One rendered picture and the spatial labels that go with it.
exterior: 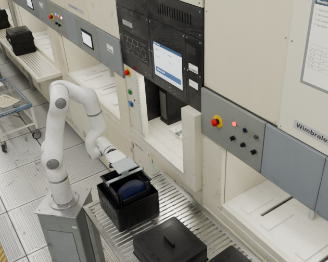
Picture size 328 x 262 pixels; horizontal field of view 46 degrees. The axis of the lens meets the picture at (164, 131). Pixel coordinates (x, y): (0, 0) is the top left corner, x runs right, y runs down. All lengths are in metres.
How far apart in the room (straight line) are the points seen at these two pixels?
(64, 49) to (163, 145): 1.70
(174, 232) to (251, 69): 0.97
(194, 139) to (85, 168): 2.14
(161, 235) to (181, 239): 0.11
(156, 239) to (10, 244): 1.72
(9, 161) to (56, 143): 2.24
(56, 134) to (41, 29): 3.38
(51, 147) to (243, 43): 1.21
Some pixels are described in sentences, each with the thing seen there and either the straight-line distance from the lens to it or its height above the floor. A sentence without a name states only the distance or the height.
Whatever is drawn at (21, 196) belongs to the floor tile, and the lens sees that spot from 3.96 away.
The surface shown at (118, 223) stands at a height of 0.83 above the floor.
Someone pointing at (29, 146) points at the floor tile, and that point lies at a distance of 4.63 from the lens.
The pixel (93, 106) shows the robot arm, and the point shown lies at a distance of 2.20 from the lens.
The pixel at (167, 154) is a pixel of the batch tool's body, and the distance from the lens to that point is 2.66.
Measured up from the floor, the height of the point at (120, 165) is 1.11.
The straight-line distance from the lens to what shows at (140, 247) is 2.10.
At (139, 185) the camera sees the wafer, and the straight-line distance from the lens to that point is 2.25.
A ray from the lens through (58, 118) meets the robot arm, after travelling 2.20.
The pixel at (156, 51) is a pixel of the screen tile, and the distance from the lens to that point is 2.26.
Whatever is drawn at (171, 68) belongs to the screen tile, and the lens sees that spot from 2.18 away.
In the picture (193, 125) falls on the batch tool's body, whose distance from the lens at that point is 2.07.
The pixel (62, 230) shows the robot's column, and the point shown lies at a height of 0.62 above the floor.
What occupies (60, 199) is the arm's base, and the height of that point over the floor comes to 0.82.
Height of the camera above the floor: 2.45
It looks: 33 degrees down
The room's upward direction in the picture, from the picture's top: 4 degrees counter-clockwise
